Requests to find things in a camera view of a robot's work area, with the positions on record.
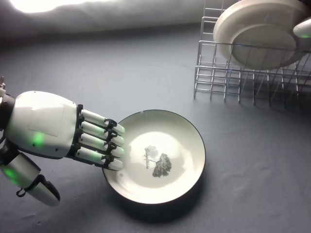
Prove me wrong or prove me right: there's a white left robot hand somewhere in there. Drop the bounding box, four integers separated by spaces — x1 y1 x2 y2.
0 90 126 207

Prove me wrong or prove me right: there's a chrome wire plate rack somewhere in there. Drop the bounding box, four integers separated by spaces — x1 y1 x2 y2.
193 0 311 109

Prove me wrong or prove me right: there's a white plate black rim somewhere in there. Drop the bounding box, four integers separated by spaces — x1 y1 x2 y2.
213 0 311 70
102 110 207 205

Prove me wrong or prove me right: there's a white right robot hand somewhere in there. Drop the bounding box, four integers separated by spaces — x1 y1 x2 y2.
293 18 311 49

